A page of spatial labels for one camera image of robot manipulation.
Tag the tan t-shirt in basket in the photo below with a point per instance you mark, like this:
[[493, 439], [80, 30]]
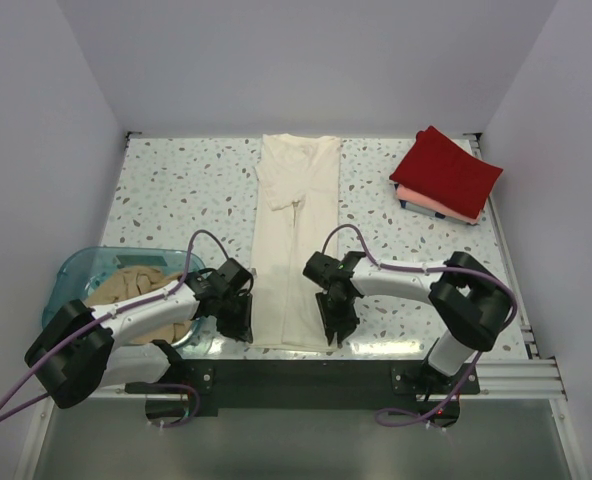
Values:
[[130, 282]]

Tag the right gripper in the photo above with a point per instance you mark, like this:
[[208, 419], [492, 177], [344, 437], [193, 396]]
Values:
[[344, 326]]

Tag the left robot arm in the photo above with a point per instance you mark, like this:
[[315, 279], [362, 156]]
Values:
[[84, 348]]

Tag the aluminium frame rail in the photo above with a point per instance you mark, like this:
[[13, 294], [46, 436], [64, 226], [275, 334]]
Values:
[[534, 379]]

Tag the teal plastic basket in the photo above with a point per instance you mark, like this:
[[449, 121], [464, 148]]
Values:
[[86, 270]]

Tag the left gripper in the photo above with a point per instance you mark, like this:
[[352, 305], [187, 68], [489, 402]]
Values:
[[241, 328]]

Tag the folded red t-shirt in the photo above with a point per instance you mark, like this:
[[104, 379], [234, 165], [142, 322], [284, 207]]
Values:
[[438, 168]]

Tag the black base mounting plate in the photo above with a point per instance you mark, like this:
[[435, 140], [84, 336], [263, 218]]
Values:
[[213, 385]]

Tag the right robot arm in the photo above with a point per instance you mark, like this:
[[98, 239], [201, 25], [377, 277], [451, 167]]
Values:
[[473, 304]]

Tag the cream white t-shirt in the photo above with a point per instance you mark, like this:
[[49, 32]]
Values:
[[297, 207]]

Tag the folded pink t-shirt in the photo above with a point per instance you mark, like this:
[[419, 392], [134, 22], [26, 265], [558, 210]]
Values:
[[410, 197]]

